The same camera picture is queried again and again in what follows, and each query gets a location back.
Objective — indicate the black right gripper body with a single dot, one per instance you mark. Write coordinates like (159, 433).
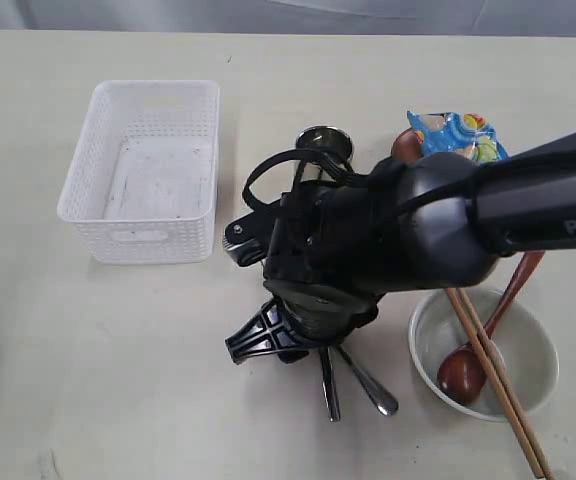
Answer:
(325, 261)

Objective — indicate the silver table knife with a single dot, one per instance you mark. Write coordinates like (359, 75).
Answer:
(329, 385)

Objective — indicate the silver metal fork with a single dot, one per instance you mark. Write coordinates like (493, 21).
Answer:
(382, 399)

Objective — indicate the stainless steel cup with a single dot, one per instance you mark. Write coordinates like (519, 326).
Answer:
(333, 142)

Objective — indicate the brown round plate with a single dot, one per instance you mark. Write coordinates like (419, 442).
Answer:
(407, 147)

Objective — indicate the brown wooden spoon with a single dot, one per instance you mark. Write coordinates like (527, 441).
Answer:
(461, 376)

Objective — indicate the white plastic woven basket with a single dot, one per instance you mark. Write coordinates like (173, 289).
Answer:
(142, 185)

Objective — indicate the blue snack chip bag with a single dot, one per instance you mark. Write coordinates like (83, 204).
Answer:
(469, 135)

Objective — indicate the pale green ceramic bowl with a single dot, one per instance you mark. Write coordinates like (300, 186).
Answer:
(523, 344)

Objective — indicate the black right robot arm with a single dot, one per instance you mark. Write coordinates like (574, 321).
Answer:
(446, 220)

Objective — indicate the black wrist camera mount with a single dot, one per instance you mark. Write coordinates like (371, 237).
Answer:
(253, 237)

